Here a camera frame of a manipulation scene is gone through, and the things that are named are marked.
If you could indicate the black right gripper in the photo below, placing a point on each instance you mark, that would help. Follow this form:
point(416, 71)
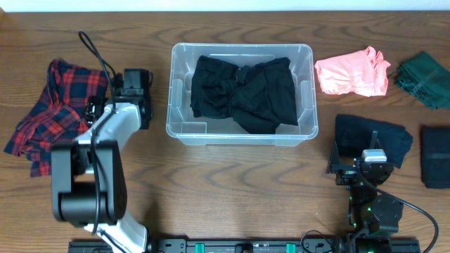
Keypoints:
point(333, 166)

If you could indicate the red navy plaid shirt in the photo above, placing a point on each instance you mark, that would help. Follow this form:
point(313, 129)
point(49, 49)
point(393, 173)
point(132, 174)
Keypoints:
point(58, 115)

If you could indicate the pink shirt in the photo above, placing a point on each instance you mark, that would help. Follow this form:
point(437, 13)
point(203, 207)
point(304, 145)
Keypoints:
point(362, 72)

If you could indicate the black fuzzy sweater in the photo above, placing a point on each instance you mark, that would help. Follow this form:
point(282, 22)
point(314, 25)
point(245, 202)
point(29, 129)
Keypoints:
point(259, 98)

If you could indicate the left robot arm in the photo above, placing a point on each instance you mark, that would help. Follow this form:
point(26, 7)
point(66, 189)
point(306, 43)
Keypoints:
point(89, 189)

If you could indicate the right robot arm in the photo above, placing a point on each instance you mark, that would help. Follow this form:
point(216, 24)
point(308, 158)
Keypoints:
point(374, 216)

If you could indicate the dark navy folded garment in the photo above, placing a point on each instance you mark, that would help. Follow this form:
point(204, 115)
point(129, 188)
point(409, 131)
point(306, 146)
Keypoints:
point(434, 154)

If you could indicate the clear plastic storage bin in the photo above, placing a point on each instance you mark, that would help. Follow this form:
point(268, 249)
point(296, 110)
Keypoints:
point(190, 130)

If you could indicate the dark green folded garment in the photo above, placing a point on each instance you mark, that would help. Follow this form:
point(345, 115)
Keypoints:
point(424, 78)

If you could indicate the black mounting rail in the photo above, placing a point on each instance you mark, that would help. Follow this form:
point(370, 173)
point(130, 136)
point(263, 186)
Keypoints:
point(307, 245)

